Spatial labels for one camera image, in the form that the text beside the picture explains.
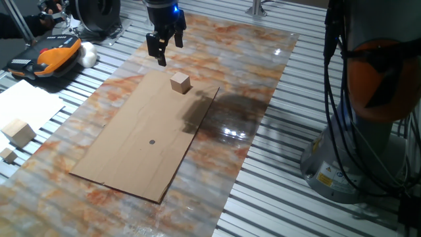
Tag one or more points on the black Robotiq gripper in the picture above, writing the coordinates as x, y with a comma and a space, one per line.
161, 14

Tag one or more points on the light wooden cube block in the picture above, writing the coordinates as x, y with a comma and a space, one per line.
180, 84

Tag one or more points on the dark sleeved forearm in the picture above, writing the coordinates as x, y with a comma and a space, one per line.
19, 26

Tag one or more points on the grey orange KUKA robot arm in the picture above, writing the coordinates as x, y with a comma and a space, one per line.
375, 85

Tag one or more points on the large wooden cube block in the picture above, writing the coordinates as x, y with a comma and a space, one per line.
18, 133

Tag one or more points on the small wooden cube block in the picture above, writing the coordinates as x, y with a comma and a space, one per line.
8, 155

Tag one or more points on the person's hand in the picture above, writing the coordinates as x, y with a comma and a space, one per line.
49, 18

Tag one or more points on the orange grey marble pattern mat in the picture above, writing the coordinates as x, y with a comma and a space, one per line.
237, 59

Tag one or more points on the black round filament spool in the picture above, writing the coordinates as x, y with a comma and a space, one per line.
97, 11

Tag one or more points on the white crumpled cloth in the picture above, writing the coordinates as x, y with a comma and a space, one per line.
88, 54

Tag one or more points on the brown cardboard sheet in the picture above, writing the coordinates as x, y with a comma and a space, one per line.
141, 138

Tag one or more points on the orange black teach pendant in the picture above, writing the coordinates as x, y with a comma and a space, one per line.
52, 56

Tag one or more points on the white paper sheet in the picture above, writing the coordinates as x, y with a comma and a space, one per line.
26, 102

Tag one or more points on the upright aluminium post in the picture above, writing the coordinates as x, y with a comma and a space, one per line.
256, 7

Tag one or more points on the slanted grey metal post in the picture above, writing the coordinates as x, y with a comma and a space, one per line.
19, 23

